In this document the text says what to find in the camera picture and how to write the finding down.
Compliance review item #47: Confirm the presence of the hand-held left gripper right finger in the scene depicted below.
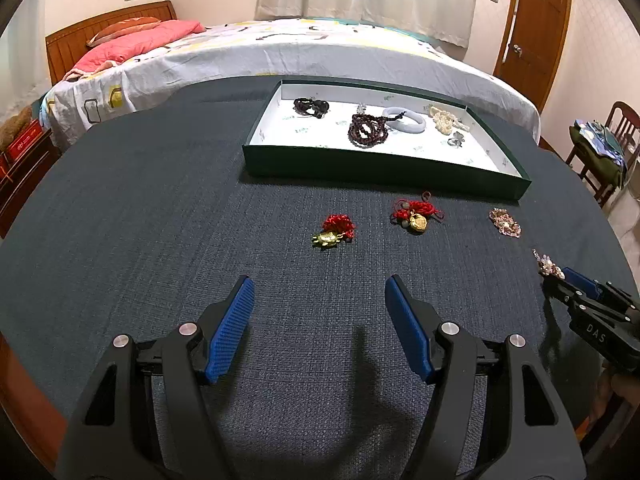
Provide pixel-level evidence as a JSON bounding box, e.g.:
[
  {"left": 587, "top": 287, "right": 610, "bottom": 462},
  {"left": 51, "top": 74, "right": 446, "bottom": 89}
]
[{"left": 385, "top": 275, "right": 586, "bottom": 480}]

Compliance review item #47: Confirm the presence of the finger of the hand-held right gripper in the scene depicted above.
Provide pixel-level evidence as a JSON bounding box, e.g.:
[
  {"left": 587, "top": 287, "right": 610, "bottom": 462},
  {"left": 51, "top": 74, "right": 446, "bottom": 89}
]
[
  {"left": 562, "top": 266, "right": 621, "bottom": 306},
  {"left": 542, "top": 277, "right": 600, "bottom": 320}
]

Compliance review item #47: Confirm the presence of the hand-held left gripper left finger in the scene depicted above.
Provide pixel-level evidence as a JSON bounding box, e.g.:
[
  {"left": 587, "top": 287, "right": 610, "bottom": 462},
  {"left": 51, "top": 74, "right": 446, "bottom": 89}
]
[{"left": 55, "top": 275, "right": 256, "bottom": 480}]

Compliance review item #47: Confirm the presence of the large flower pearl brooch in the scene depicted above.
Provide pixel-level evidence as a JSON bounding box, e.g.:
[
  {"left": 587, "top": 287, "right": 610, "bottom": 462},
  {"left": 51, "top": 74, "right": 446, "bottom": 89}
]
[{"left": 532, "top": 249, "right": 566, "bottom": 281}]

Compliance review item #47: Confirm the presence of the green shallow box tray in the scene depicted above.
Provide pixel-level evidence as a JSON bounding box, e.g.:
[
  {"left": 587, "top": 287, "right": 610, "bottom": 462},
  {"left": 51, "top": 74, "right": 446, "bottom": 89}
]
[{"left": 242, "top": 78, "right": 532, "bottom": 203}]

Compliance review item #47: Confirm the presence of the dark red bead mala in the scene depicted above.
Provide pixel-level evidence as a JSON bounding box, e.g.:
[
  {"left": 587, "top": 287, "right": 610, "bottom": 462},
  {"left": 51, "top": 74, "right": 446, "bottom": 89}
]
[{"left": 348, "top": 112, "right": 401, "bottom": 150}]

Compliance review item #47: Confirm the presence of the white jade bangle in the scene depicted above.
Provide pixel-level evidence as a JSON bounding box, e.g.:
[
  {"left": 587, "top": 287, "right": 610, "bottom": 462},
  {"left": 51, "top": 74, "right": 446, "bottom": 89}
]
[{"left": 382, "top": 106, "right": 427, "bottom": 133}]

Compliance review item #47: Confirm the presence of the white pearl necklace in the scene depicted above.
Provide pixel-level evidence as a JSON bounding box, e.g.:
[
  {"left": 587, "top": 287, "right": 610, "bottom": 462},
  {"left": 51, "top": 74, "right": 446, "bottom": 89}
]
[{"left": 426, "top": 104, "right": 471, "bottom": 133}]

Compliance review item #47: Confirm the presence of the dark bead bracelet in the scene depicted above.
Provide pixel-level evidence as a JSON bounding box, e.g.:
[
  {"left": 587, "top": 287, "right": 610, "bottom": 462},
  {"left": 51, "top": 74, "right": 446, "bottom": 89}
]
[{"left": 293, "top": 97, "right": 331, "bottom": 118}]

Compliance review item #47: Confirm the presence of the person's right hand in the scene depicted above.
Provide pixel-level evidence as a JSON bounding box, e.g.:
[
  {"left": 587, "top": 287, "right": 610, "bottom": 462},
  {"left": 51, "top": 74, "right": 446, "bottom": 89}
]
[{"left": 601, "top": 371, "right": 640, "bottom": 407}]

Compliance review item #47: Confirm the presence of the small rose gold brooch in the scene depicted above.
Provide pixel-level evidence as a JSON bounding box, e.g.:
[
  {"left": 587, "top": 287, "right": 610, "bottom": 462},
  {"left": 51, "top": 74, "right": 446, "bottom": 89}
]
[{"left": 488, "top": 207, "right": 523, "bottom": 238}]

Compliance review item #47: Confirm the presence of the green garment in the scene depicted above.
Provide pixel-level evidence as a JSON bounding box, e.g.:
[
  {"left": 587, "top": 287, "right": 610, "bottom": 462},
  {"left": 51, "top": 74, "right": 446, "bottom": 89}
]
[{"left": 569, "top": 127, "right": 623, "bottom": 191}]

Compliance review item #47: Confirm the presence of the dark grey tablecloth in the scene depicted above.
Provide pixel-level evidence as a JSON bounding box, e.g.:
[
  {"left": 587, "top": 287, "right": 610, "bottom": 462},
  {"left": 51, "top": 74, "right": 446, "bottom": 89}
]
[{"left": 0, "top": 76, "right": 640, "bottom": 480}]

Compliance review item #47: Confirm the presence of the blue patterned cloth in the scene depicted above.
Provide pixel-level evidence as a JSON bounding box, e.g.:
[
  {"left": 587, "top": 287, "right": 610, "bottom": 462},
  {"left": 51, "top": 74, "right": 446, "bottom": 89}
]
[{"left": 572, "top": 119, "right": 626, "bottom": 168}]

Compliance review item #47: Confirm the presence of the wooden chair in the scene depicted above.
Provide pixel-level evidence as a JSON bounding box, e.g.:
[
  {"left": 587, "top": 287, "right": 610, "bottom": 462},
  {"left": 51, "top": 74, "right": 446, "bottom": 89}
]
[{"left": 565, "top": 101, "right": 640, "bottom": 208}]

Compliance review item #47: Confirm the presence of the wooden door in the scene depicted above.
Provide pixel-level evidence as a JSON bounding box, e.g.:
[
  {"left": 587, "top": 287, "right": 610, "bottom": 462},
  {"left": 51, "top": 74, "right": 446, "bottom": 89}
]
[{"left": 492, "top": 0, "right": 573, "bottom": 106}]

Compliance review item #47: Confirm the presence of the wooden nightstand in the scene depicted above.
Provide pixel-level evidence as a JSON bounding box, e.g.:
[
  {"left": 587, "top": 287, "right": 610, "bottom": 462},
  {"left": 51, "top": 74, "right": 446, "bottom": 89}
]
[{"left": 0, "top": 130, "right": 61, "bottom": 238}]

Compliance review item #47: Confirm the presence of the red box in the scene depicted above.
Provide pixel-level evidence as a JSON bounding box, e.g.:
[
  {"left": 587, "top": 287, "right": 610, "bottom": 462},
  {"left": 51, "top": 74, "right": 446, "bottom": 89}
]
[{"left": 2, "top": 120, "right": 48, "bottom": 163}]

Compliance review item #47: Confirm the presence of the bed with patterned sheet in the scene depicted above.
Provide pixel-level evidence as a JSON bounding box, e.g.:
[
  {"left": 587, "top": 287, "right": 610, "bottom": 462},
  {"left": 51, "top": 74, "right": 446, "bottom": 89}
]
[{"left": 40, "top": 17, "right": 542, "bottom": 153}]

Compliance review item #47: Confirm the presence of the brown teddy bear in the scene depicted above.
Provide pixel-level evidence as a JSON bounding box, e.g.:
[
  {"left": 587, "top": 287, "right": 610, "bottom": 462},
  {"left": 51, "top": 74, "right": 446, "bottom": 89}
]
[{"left": 0, "top": 105, "right": 32, "bottom": 153}]

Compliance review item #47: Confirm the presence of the pink pillow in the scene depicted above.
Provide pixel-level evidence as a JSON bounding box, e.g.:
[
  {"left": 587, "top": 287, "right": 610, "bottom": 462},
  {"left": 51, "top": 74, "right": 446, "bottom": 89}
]
[{"left": 62, "top": 20, "right": 206, "bottom": 81}]

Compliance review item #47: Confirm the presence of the brown pillow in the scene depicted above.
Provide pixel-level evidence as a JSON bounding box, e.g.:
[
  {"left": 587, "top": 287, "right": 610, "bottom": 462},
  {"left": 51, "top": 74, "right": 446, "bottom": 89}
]
[{"left": 86, "top": 16, "right": 162, "bottom": 47}]

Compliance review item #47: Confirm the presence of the wooden headboard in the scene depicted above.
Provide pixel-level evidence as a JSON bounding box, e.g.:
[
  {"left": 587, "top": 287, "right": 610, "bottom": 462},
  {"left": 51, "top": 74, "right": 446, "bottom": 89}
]
[{"left": 45, "top": 1, "right": 178, "bottom": 86}]

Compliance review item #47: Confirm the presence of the gold lock charm red cord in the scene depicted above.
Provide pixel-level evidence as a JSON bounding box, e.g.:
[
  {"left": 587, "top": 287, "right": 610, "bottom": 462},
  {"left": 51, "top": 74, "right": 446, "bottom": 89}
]
[{"left": 390, "top": 191, "right": 446, "bottom": 236}]

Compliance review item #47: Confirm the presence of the gold turtle charm red cord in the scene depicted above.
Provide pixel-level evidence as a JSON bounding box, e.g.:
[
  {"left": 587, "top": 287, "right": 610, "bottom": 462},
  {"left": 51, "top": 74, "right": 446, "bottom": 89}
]
[{"left": 311, "top": 214, "right": 357, "bottom": 249}]

